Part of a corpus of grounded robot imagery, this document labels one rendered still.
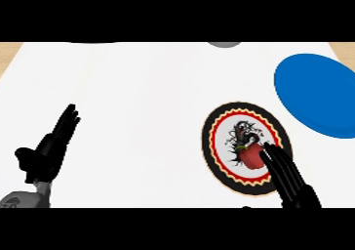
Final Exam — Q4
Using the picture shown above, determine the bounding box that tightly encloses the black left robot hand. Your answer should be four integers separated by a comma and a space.
13, 104, 83, 186

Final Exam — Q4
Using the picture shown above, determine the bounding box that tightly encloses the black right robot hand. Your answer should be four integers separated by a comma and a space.
241, 141, 323, 209

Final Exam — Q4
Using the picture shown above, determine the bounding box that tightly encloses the red bell pepper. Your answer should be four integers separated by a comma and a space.
235, 143, 267, 171

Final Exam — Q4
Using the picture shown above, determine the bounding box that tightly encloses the black-rimmed patterned plate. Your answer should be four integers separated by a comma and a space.
201, 102, 294, 196

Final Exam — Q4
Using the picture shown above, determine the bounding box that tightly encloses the blue plate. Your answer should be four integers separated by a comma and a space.
272, 53, 355, 140

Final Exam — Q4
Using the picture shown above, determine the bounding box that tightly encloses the grey round object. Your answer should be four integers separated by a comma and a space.
207, 41, 244, 49

